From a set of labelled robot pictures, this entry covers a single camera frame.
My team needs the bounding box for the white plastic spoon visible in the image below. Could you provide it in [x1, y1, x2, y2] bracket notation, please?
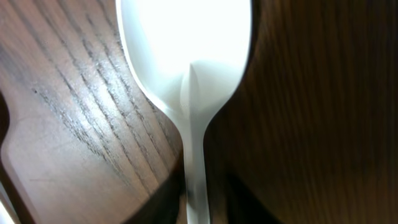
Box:
[116, 0, 252, 223]

